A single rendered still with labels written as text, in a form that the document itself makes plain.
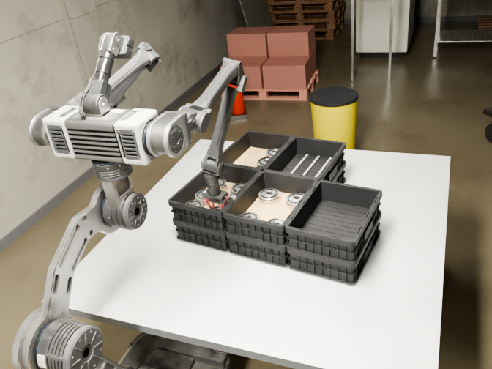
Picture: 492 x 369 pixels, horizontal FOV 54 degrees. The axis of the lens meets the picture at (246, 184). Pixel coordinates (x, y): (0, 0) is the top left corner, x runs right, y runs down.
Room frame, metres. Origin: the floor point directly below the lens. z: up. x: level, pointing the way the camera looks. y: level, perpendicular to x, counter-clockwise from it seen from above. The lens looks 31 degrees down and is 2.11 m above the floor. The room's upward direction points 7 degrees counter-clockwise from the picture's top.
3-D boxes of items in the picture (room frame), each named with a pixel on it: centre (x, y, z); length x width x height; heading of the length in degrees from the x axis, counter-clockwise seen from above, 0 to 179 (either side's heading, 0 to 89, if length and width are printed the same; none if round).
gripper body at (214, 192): (1.89, 0.15, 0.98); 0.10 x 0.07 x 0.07; 56
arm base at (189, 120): (1.57, 0.19, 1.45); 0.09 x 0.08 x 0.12; 65
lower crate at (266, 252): (1.86, -0.11, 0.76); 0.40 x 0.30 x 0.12; 148
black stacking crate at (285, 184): (1.86, -0.11, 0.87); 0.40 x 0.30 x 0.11; 148
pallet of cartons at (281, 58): (5.78, -0.47, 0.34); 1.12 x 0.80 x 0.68; 63
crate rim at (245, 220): (1.86, -0.11, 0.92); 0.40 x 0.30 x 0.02; 148
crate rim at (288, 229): (1.70, -0.36, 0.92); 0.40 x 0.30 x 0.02; 148
